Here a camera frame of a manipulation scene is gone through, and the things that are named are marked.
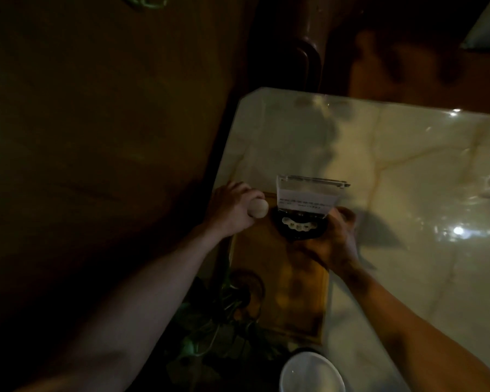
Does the brown wooden tray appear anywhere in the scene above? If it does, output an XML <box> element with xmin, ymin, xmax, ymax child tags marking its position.
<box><xmin>228</xmin><ymin>192</ymin><xmax>332</xmax><ymax>347</ymax></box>

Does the green leafy plant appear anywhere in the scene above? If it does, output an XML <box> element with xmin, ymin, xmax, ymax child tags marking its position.
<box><xmin>163</xmin><ymin>257</ymin><xmax>288</xmax><ymax>390</ymax></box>

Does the row of white round pieces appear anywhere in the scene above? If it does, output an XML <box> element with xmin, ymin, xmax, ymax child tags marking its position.
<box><xmin>281</xmin><ymin>218</ymin><xmax>316</xmax><ymax>233</ymax></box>

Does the clear glass vase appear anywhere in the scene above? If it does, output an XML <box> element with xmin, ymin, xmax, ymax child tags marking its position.
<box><xmin>228</xmin><ymin>268</ymin><xmax>267</xmax><ymax>323</ymax></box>

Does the white round bowl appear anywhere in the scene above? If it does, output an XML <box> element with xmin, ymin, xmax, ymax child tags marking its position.
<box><xmin>278</xmin><ymin>350</ymin><xmax>346</xmax><ymax>392</ymax></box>

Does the dark wooden chair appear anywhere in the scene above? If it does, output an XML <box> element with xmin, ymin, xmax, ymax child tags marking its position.
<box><xmin>247</xmin><ymin>0</ymin><xmax>325</xmax><ymax>95</ymax></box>

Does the person's left forearm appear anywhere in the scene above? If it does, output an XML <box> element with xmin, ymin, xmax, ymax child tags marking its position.
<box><xmin>16</xmin><ymin>223</ymin><xmax>232</xmax><ymax>392</ymax></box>

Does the person's right hand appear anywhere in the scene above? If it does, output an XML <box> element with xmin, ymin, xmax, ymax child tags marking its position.
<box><xmin>305</xmin><ymin>207</ymin><xmax>362</xmax><ymax>280</ymax></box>

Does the round beige wooden knob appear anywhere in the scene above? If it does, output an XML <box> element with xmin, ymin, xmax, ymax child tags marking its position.
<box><xmin>248</xmin><ymin>198</ymin><xmax>269</xmax><ymax>220</ymax></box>

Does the white cushion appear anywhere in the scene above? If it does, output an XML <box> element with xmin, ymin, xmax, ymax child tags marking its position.
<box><xmin>461</xmin><ymin>0</ymin><xmax>490</xmax><ymax>51</ymax></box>

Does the person's left hand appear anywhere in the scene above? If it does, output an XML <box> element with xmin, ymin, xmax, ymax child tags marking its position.
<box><xmin>203</xmin><ymin>181</ymin><xmax>268</xmax><ymax>238</ymax></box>

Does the small black dish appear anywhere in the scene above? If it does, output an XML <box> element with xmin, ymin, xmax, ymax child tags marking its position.
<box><xmin>275</xmin><ymin>208</ymin><xmax>332</xmax><ymax>242</ymax></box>

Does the person's right forearm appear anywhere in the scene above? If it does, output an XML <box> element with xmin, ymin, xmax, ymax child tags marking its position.
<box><xmin>338</xmin><ymin>260</ymin><xmax>490</xmax><ymax>392</ymax></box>

